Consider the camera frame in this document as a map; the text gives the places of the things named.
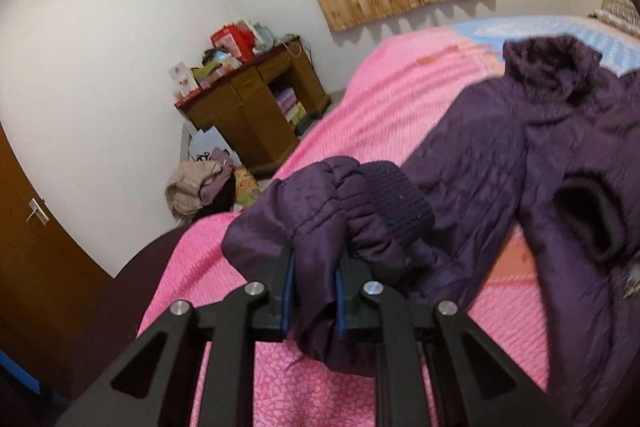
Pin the colourful patterned bag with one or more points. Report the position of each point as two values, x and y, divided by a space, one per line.
246 189

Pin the purple quilted jacket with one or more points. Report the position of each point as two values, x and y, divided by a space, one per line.
475 167

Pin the pale teal box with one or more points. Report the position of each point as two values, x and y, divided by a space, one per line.
264 34

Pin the white printed card box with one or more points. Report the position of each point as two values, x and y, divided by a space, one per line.
184 82

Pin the pink and blue printed blanket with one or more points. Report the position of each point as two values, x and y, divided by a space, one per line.
390 97

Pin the red gift box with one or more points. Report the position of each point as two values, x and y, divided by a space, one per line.
232 41

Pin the patterned pillow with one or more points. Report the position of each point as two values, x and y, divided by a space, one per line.
620 4

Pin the brown wooden desk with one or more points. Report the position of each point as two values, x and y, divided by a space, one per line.
240 107

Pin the brown wooden door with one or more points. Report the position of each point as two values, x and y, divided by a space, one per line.
45 287

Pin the green packet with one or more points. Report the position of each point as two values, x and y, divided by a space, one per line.
205 72

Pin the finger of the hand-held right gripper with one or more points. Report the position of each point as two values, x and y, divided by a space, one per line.
633 279

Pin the stack of books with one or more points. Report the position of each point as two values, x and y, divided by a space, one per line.
287 104

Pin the mauve crumpled cloth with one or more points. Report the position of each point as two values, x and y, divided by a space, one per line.
216 179

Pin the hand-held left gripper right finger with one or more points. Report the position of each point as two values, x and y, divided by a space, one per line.
342 302

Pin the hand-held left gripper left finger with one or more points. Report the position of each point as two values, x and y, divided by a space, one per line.
286 297

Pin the beige padded jacket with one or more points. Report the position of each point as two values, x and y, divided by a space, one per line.
187 189

